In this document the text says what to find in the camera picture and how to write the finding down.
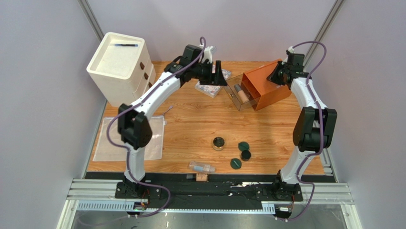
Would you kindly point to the black pen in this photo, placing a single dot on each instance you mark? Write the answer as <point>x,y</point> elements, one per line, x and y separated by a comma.
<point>125,45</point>

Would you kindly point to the orange drawer box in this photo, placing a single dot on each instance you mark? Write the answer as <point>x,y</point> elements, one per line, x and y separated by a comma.
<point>264,92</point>

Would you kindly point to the gold lid cream jar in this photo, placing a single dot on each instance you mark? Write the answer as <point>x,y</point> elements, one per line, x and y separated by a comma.
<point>218,143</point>

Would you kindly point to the small black jar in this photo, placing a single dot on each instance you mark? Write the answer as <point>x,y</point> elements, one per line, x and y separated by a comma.
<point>245,155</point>

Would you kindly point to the clear acrylic drawer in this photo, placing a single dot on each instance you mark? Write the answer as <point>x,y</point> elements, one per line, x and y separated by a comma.
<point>234,96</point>

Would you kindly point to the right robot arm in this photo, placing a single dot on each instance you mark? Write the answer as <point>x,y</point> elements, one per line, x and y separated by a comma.
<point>315,125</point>

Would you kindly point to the clear mesh zipper pouch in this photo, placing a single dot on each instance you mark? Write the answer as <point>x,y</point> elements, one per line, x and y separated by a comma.
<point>106,152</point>

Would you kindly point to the small peach bottle black cap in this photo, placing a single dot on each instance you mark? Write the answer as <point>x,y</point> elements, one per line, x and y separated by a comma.
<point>198,177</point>

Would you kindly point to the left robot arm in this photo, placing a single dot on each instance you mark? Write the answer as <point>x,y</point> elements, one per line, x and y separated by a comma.
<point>134,127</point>

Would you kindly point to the floral notebook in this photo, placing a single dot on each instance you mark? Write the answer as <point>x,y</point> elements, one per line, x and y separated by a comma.
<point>211,90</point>

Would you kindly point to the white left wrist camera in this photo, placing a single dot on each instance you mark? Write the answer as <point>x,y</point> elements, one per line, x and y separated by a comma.
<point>207,56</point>

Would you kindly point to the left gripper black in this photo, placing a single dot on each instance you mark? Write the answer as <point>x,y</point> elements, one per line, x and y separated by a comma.
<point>219,79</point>

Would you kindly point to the white drawer cabinet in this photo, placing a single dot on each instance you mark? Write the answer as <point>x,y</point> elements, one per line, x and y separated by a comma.
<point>123,74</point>

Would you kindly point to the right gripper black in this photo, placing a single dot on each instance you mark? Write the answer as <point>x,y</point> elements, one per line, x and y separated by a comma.
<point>276,75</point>

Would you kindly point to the peach foundation bottle grey cap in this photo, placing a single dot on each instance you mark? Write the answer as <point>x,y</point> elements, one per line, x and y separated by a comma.
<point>243,97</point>

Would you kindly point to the clear glitter bottle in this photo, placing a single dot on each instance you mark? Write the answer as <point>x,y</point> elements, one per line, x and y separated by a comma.
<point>201,167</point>

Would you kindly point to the green round compact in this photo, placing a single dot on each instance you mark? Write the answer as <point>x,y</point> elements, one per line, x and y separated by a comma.
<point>243,146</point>
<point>235,163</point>

